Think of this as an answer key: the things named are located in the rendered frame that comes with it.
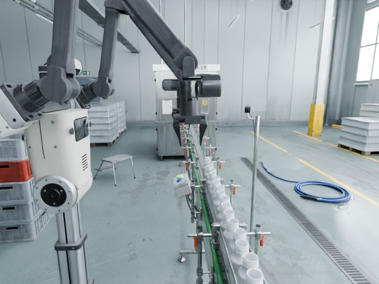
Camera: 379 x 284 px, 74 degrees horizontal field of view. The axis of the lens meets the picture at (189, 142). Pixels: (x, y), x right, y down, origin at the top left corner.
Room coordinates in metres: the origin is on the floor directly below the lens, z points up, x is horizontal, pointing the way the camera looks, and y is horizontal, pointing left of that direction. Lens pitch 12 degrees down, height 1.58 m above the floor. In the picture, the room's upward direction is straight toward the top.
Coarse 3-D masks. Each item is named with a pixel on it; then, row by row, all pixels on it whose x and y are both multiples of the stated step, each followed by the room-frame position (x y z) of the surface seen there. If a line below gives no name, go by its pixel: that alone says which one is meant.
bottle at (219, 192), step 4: (216, 192) 0.97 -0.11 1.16; (220, 192) 0.99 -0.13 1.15; (224, 192) 0.97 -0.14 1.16; (216, 196) 0.97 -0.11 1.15; (220, 196) 0.95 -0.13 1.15; (216, 200) 0.96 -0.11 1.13; (216, 204) 0.95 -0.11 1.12; (216, 208) 0.95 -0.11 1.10; (216, 212) 0.95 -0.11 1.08; (216, 220) 0.95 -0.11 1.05
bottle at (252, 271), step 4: (252, 268) 0.52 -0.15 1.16; (248, 272) 0.51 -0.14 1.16; (252, 272) 0.51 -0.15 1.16; (256, 272) 0.51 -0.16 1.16; (260, 272) 0.50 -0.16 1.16; (248, 276) 0.49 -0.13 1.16; (252, 276) 0.51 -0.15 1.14; (256, 276) 0.51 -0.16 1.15; (260, 276) 0.50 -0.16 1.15; (248, 280) 0.49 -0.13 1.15; (252, 280) 0.48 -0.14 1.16; (256, 280) 0.48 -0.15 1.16; (260, 280) 0.48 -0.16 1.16
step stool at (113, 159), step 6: (114, 156) 4.33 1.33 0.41; (120, 156) 4.32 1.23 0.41; (126, 156) 4.33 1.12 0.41; (132, 156) 4.33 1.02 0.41; (102, 162) 4.15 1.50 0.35; (114, 162) 4.01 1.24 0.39; (132, 162) 4.33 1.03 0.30; (96, 168) 4.23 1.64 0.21; (102, 168) 4.22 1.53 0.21; (108, 168) 4.25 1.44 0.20; (96, 174) 4.24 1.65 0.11; (114, 174) 3.98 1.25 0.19; (114, 180) 3.96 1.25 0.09
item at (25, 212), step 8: (32, 200) 2.46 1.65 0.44; (0, 208) 2.36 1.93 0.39; (8, 208) 2.67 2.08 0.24; (16, 208) 2.38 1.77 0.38; (24, 208) 2.39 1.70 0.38; (32, 208) 2.44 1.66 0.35; (40, 208) 2.62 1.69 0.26; (0, 216) 2.36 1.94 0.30; (8, 216) 2.37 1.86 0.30; (16, 216) 2.38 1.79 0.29; (24, 216) 2.39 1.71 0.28; (32, 216) 2.42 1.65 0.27
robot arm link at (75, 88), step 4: (68, 76) 0.80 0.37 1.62; (40, 80) 0.75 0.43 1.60; (72, 80) 0.78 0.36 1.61; (36, 84) 0.75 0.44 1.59; (72, 84) 0.77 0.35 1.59; (76, 84) 0.80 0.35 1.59; (72, 88) 0.76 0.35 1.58; (76, 88) 0.79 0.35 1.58; (72, 92) 0.76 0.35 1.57; (76, 92) 0.79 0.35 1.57; (72, 96) 0.78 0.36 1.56; (68, 100) 0.79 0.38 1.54; (60, 104) 0.75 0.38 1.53
